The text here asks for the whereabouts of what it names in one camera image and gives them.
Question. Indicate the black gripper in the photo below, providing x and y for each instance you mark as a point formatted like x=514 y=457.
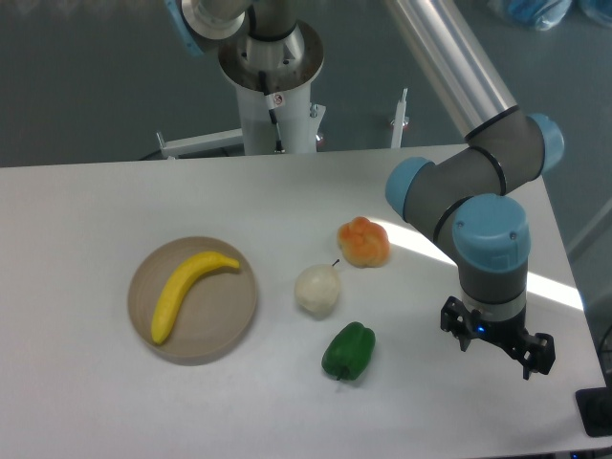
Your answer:
x=536 y=353

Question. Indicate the yellow banana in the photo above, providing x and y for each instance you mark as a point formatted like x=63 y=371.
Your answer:
x=177 y=286

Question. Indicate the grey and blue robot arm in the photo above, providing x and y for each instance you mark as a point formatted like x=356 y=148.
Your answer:
x=463 y=205

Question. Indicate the round beige plate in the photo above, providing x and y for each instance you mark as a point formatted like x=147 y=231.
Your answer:
x=216 y=311

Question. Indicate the black device at edge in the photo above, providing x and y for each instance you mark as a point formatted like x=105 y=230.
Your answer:
x=594 y=406

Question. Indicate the green bell pepper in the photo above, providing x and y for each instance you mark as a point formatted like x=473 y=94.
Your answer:
x=349 y=353

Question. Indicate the orange bread roll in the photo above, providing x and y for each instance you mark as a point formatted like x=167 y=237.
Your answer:
x=363 y=243

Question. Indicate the white pear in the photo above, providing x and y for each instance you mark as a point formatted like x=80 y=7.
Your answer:
x=317 y=289

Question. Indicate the blue plastic bag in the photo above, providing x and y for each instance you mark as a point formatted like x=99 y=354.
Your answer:
x=543 y=15

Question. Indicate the white right bracket bar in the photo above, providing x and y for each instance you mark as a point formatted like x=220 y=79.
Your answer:
x=400 y=121

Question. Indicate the white bracket bar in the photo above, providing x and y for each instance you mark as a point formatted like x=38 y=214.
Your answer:
x=400 y=121
x=198 y=145

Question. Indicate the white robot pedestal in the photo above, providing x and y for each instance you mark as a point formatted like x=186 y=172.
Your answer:
x=272 y=82

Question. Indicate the white left bracket bar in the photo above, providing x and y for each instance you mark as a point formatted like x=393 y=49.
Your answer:
x=198 y=145

